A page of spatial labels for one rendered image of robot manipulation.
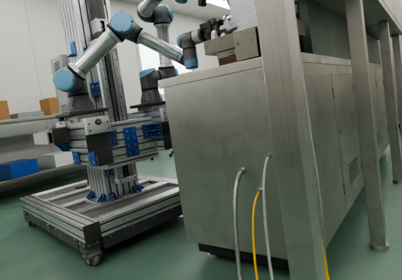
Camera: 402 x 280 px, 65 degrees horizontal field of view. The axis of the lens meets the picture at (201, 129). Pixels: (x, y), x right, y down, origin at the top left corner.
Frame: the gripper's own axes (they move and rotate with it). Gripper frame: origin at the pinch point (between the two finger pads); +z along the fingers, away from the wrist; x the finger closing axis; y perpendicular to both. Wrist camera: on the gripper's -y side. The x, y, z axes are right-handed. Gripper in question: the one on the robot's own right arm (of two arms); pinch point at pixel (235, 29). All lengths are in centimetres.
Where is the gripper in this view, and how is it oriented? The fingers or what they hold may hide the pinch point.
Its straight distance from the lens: 159.3
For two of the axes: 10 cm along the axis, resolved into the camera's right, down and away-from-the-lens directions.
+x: 5.9, -1.4, 8.0
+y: -1.4, -9.9, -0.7
